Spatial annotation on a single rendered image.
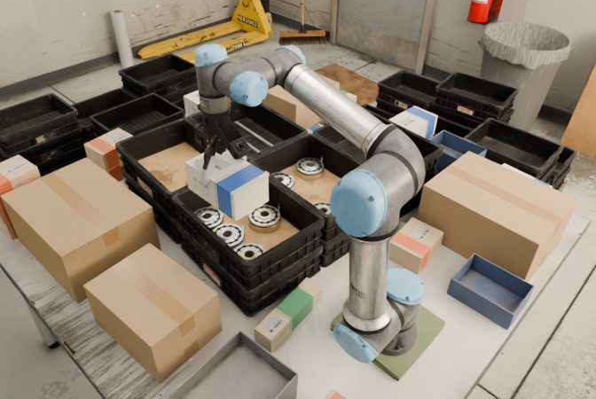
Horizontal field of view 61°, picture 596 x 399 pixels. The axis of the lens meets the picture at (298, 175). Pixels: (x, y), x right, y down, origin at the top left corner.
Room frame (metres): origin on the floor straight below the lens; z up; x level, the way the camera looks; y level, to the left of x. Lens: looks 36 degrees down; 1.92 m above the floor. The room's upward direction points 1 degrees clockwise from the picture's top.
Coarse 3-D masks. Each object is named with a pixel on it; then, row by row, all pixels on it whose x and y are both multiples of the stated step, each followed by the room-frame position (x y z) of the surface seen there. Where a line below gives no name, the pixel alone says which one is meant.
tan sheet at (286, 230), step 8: (224, 216) 1.24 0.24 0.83; (240, 224) 1.21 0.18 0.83; (248, 224) 1.21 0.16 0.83; (280, 224) 1.21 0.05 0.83; (288, 224) 1.21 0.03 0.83; (248, 232) 1.17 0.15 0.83; (256, 232) 1.17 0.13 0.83; (272, 232) 1.17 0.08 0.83; (280, 232) 1.17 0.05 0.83; (288, 232) 1.17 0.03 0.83; (296, 232) 1.17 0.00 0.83; (248, 240) 1.13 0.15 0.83; (256, 240) 1.13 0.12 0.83; (264, 240) 1.14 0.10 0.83; (272, 240) 1.14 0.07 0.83; (280, 240) 1.14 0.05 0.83; (264, 248) 1.10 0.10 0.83
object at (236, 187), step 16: (192, 160) 1.11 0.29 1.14; (224, 160) 1.12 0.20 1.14; (240, 160) 1.12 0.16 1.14; (192, 176) 1.09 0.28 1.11; (224, 176) 1.05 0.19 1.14; (240, 176) 1.05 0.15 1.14; (256, 176) 1.05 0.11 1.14; (208, 192) 1.04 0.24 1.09; (224, 192) 1.00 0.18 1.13; (240, 192) 0.99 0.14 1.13; (256, 192) 1.03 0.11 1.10; (224, 208) 1.00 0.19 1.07; (240, 208) 0.99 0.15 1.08
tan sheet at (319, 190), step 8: (288, 168) 1.52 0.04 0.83; (296, 176) 1.47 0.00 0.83; (328, 176) 1.48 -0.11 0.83; (336, 176) 1.48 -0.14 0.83; (296, 184) 1.42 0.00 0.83; (304, 184) 1.43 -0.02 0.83; (312, 184) 1.43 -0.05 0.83; (320, 184) 1.43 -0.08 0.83; (328, 184) 1.43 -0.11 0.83; (296, 192) 1.38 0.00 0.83; (304, 192) 1.38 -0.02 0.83; (312, 192) 1.38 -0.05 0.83; (320, 192) 1.38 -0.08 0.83; (328, 192) 1.38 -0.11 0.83; (312, 200) 1.34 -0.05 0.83; (320, 200) 1.34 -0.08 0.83; (328, 200) 1.34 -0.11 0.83
